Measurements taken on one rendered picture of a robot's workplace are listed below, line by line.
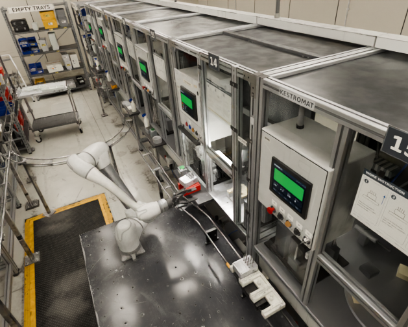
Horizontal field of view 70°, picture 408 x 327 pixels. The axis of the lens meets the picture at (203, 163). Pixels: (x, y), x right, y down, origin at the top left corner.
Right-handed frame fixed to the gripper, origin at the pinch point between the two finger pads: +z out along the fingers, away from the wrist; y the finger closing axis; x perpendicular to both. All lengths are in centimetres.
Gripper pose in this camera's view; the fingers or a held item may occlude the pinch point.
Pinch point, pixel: (192, 194)
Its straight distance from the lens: 207.7
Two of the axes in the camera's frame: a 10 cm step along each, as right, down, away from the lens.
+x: -4.6, -4.8, 7.5
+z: 8.9, -3.0, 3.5
